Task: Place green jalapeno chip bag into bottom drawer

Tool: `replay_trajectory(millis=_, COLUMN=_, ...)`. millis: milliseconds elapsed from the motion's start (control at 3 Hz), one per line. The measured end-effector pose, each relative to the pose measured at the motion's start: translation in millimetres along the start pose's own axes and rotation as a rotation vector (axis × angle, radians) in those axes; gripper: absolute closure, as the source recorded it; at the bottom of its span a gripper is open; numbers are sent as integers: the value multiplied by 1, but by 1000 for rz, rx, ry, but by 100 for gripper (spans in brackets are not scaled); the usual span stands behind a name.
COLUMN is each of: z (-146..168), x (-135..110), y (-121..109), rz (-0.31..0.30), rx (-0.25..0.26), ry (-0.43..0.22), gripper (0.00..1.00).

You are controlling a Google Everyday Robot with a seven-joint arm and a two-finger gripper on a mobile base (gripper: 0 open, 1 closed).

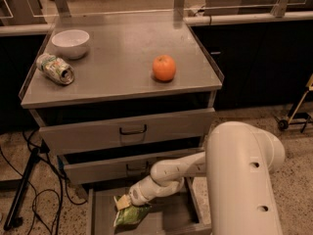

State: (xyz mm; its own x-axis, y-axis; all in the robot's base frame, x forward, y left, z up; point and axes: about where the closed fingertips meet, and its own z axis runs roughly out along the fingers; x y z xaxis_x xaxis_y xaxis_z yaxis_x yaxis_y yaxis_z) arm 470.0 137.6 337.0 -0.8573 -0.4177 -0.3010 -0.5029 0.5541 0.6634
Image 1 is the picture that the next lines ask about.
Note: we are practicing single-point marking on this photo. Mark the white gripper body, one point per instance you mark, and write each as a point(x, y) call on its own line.
point(136, 196)

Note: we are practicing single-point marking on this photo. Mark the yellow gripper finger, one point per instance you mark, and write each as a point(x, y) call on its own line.
point(122, 202)

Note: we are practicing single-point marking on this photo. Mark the green jalapeno chip bag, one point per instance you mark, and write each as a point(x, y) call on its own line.
point(132, 215)

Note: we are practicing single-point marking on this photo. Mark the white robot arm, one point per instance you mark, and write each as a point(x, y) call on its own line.
point(237, 161)

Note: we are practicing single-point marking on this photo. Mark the grey middle drawer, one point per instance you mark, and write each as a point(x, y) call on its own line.
point(120, 168)

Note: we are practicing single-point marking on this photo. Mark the grey drawer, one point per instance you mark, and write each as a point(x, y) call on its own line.
point(178, 214)
point(112, 133)
point(120, 168)

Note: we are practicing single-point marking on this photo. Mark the grey bottom drawer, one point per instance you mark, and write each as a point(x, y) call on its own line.
point(178, 214)

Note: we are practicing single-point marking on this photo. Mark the grey top drawer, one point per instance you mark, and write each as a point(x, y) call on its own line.
point(112, 133)

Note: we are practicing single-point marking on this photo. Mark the grey metal drawer cabinet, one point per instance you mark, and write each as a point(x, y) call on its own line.
point(115, 80)

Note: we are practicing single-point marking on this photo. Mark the black tripod leg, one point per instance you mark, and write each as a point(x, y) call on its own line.
point(12, 214)

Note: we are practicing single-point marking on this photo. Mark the orange fruit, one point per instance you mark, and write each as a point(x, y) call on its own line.
point(164, 68)

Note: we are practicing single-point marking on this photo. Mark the crushed green soda can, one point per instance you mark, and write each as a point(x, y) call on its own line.
point(55, 68)

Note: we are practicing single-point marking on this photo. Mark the white ceramic bowl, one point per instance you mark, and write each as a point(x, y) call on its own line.
point(72, 44)

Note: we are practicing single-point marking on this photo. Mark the grey metal railing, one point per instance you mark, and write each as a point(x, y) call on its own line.
point(16, 13)

